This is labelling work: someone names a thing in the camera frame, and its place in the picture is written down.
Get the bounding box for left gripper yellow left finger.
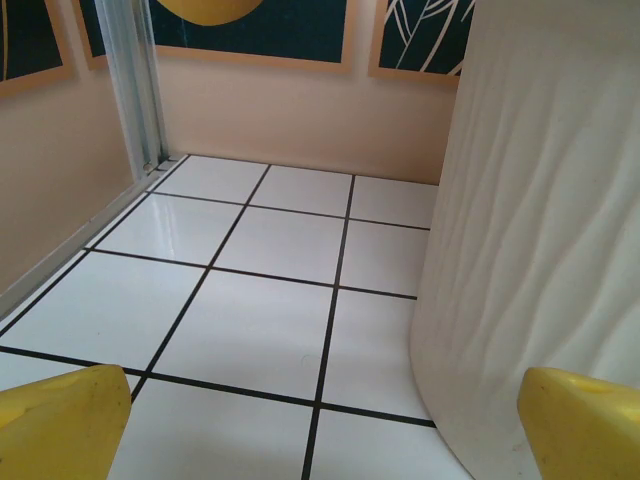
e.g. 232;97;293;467
0;364;133;480

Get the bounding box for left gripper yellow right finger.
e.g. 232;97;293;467
516;366;640;480

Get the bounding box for white ribbed waste bin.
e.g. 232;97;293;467
408;0;640;480

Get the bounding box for aluminium side rail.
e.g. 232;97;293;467
0;154;191;321

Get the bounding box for aluminium frame post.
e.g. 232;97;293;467
96;0;174;176

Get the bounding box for dark floral wall panel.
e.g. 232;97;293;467
0;0;77;97
368;0;476;92
79;0;354;77

